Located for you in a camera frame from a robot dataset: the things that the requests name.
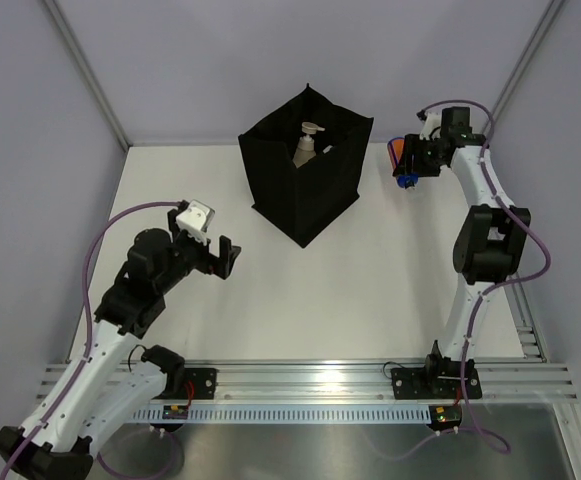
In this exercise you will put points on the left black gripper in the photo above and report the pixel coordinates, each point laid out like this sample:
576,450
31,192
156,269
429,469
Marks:
210,264

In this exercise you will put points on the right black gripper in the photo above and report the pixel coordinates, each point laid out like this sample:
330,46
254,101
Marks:
410,148

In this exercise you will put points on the orange tube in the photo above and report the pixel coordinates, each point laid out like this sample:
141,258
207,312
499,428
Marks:
404,179

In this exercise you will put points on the beige pump bottle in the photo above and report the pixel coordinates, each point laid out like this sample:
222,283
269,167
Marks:
305,149

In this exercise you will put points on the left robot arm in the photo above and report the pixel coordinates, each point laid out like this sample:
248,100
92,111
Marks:
63,436

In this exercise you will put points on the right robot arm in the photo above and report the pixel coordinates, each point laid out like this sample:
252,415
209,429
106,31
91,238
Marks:
486,253

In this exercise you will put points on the black canvas bag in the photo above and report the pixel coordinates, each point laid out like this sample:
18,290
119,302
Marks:
302,202

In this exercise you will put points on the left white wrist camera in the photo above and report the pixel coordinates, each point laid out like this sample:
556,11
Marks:
194,220

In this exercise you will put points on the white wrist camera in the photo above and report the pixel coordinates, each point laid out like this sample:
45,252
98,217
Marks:
194,220
431,123

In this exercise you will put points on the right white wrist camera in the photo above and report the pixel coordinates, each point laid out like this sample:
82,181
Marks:
431,123

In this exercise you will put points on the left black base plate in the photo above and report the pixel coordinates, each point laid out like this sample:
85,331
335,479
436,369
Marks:
199,382

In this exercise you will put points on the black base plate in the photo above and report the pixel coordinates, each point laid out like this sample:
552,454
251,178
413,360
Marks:
413,384
199,382

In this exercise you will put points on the aluminium front rail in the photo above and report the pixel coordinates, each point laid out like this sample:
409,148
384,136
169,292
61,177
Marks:
357,382

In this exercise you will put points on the aluminium rail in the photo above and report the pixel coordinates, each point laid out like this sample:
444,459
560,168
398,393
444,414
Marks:
357,382
520,300

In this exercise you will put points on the white slotted cable duct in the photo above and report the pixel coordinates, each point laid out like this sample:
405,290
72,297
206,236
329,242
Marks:
278,414

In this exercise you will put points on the right aluminium corner post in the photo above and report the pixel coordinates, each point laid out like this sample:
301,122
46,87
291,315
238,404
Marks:
537,38

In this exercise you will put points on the aluminium corner post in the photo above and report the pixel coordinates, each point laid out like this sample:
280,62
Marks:
75,52
537,38

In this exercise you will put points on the right side aluminium rail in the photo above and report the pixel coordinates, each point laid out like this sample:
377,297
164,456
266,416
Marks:
520,300

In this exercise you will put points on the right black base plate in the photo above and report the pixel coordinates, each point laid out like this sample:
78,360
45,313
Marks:
413,384

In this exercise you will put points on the left aluminium corner post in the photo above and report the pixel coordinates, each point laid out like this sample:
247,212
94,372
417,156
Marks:
75,52

